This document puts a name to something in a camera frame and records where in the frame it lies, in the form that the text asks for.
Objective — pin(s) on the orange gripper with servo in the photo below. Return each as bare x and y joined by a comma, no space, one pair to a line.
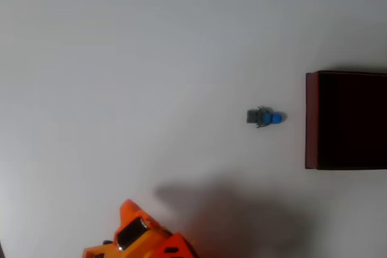
132,231

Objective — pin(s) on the small blue grey toy figure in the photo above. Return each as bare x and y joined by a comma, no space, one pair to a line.
266,118

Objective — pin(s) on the dark red cardboard box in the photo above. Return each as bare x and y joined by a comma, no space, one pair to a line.
347,122

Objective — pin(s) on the light orange camera mount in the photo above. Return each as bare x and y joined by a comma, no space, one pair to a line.
99,252

